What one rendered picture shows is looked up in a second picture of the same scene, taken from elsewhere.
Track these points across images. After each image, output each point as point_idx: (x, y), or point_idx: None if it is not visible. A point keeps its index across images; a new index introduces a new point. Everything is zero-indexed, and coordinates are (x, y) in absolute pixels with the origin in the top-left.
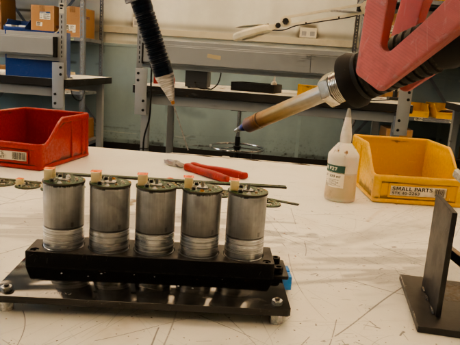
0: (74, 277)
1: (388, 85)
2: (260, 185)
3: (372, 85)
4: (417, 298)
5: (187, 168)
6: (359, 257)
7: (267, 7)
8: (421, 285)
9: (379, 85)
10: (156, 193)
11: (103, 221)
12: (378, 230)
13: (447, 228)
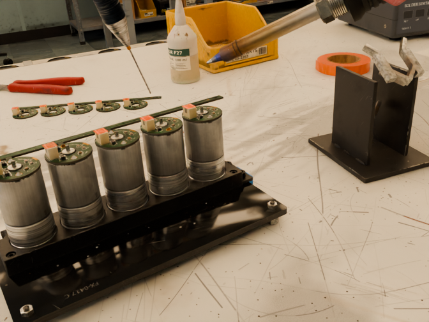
0: (76, 264)
1: (405, 0)
2: (200, 102)
3: (389, 1)
4: (341, 154)
5: (13, 89)
6: (262, 133)
7: None
8: (331, 142)
9: (397, 0)
10: (128, 147)
11: (81, 195)
12: (248, 101)
13: (368, 96)
